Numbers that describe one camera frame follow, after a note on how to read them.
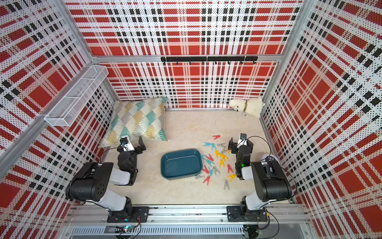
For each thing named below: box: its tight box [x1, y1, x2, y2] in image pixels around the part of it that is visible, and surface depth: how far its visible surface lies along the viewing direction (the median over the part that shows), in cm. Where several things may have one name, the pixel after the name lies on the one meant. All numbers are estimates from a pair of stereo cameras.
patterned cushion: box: [99, 96, 169, 148], surface depth 95 cm
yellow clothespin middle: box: [214, 149, 224, 159], surface depth 97 cm
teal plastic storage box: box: [160, 148, 203, 180], surface depth 93 cm
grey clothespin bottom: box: [223, 179, 230, 191], surface depth 86 cm
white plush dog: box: [228, 98, 266, 119], surface depth 117 cm
